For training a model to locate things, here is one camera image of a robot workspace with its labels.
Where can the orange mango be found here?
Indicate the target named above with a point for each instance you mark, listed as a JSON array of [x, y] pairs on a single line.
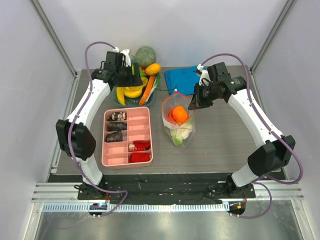
[[153, 69]]

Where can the blue folded cloth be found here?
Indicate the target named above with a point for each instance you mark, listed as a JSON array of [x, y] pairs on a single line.
[[181, 79]]

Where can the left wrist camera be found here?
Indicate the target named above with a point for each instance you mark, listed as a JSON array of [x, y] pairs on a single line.
[[126, 60]]

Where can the pink compartment tray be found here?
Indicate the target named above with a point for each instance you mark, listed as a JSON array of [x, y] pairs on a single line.
[[115, 155]]

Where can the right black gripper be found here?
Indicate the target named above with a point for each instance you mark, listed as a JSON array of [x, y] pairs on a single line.
[[197, 97]]

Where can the white cauliflower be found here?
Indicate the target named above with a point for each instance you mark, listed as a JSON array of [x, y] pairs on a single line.
[[182, 134]]

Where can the orange carrot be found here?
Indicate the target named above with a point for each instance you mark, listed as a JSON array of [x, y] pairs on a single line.
[[147, 91]]

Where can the teal fruit basket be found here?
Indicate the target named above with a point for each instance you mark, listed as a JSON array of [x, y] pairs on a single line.
[[134, 102]]

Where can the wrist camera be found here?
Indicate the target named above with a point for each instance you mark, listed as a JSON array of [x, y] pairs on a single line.
[[204, 79], [126, 60]]

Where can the clear orange-zip bag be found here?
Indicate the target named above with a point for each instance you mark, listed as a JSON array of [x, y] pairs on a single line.
[[172, 101]]

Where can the orange tangerine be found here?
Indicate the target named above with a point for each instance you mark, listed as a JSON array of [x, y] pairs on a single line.
[[180, 114]]

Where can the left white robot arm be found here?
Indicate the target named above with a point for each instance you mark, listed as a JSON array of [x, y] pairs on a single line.
[[74, 135]]

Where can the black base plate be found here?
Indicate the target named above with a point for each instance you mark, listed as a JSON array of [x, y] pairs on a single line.
[[165, 189]]

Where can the watermelon slice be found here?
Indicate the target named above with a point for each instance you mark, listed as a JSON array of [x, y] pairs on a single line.
[[170, 116]]

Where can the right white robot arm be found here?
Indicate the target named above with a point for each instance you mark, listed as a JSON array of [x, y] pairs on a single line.
[[273, 148]]

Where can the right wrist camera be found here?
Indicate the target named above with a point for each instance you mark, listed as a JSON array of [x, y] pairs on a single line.
[[204, 79]]

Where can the green onion stalk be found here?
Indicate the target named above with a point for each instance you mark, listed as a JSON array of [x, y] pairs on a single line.
[[157, 84]]

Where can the dark patterned rolled sock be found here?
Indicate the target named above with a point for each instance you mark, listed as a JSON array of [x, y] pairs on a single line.
[[115, 136]]

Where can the green melon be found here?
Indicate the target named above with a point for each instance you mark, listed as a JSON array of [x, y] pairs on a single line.
[[145, 56]]

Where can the red white cloth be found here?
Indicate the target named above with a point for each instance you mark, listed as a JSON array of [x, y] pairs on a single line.
[[139, 146]]

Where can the floral rolled sock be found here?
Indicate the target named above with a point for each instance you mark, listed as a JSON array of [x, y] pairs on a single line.
[[118, 116]]

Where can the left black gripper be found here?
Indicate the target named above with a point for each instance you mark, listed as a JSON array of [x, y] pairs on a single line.
[[135, 80]]

